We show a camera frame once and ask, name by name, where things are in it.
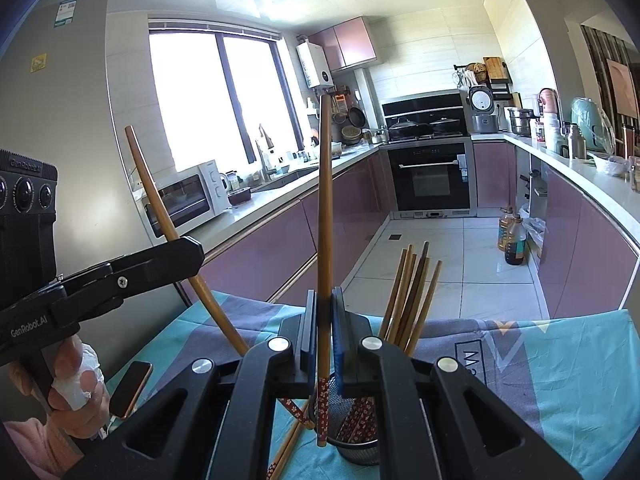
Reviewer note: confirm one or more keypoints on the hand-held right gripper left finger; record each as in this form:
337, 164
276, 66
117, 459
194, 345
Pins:
312, 330

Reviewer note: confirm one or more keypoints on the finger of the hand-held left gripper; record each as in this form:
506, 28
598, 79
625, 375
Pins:
150, 272

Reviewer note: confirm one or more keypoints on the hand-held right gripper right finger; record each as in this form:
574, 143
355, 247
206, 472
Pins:
339, 340

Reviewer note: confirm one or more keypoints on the bunch of wooden chopsticks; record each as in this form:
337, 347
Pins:
410, 300

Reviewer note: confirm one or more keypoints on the wooden chopstick floral end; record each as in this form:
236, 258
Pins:
150, 180
286, 447
325, 210

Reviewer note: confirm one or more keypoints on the black mesh utensil holder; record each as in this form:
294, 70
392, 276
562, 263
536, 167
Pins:
360, 455

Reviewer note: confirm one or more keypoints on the person's left forearm pink sleeve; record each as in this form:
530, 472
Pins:
35, 452

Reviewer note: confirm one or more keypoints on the person's left hand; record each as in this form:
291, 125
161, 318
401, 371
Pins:
75, 420

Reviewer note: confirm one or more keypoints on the white microwave oven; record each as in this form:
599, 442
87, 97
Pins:
190, 197

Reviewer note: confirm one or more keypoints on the purple kitchen base cabinets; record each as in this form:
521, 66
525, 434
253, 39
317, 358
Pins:
300, 240
575, 240

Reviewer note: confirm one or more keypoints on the dark bowl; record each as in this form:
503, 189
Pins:
239, 196

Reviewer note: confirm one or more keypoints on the black smartphone orange edge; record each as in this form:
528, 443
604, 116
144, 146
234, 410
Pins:
129, 390

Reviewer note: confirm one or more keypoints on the grey refrigerator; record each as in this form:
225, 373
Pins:
75, 110

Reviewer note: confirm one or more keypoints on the steel sink faucet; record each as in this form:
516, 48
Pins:
265, 152

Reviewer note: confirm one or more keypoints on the kitchen window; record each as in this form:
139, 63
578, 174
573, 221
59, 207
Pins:
200, 100

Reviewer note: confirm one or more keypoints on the built-in black oven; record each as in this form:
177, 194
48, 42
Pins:
430, 180

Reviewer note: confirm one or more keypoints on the yellow cooking oil bottle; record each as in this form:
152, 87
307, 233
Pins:
505, 232

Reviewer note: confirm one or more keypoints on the dark sauce bottle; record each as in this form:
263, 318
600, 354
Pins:
515, 245

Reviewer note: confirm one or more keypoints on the teal and grey tablecloth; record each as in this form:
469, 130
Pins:
550, 385

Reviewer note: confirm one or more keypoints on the hanging black frying pan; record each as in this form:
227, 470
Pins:
357, 117

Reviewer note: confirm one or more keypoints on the black lidded pot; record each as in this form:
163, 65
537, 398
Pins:
446, 126
409, 129

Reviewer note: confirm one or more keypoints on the black integrated stove hood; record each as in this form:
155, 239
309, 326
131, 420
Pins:
425, 107

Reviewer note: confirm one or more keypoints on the white grey rice cooker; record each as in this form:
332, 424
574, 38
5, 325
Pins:
484, 110

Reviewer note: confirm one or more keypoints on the stainless steel pot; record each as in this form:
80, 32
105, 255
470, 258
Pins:
520, 122

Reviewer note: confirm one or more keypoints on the steel thermos flask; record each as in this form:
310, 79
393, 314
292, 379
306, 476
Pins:
576, 142

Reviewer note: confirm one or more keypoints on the pink kettle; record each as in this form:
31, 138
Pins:
548, 102

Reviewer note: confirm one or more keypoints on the green appliance under plastic cover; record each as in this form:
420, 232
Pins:
592, 125

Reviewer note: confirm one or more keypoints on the dark slatted door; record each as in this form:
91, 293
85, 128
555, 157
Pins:
615, 75

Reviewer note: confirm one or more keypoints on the white wall water heater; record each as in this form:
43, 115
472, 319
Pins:
315, 65

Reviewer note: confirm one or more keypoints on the purple wall cabinet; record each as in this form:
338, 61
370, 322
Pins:
345, 42

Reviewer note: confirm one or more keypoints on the wall rack with cutting board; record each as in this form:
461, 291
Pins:
487, 72

